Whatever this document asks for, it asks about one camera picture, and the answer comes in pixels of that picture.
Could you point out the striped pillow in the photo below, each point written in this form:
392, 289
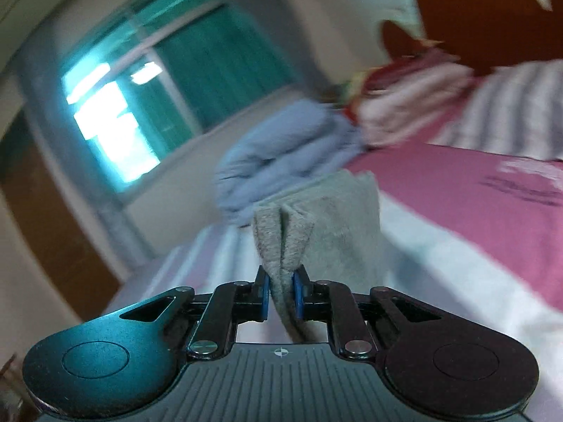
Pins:
514, 110

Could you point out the grey blanket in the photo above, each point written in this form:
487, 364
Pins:
334, 228

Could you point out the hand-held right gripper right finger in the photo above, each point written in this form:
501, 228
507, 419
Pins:
297, 295

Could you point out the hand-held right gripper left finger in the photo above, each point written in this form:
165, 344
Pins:
264, 295

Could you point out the folded blue duvet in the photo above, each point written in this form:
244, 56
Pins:
281, 149

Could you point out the bed with striped sheet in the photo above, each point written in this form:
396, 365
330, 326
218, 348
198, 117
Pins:
440, 263

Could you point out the window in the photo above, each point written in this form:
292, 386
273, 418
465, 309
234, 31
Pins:
211, 61

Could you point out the wooden headboard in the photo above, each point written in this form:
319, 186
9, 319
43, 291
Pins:
475, 9

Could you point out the folded pink blanket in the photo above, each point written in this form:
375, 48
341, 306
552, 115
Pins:
409, 105

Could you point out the wooden door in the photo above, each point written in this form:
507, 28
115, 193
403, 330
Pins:
52, 237

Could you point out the grey curtain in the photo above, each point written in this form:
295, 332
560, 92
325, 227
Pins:
308, 66
116, 228

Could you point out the red patterned blanket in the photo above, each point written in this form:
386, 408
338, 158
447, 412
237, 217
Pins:
387, 72

